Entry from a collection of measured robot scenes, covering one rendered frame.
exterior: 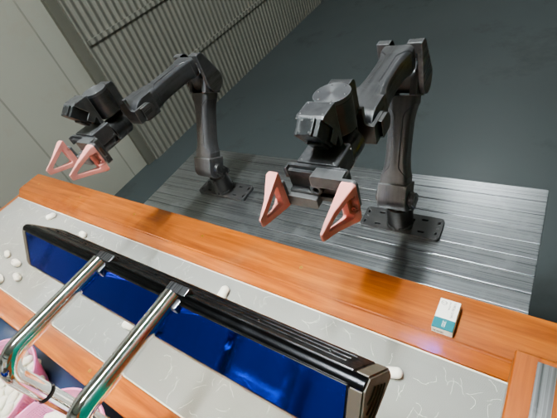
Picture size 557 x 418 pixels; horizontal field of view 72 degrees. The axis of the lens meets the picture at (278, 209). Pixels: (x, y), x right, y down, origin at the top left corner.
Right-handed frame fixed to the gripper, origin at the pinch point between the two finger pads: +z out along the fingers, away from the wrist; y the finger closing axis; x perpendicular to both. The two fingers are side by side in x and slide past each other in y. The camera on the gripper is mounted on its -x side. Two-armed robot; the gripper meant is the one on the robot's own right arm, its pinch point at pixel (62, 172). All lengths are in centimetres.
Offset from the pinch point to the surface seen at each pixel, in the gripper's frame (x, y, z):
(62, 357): 30.4, 4.4, 28.7
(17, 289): 33, -35, 21
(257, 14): 73, -160, -287
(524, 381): 21, 90, 1
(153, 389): 33, 30, 24
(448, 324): 29, 78, -8
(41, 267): 0.6, 21.3, 19.3
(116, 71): 40, -160, -121
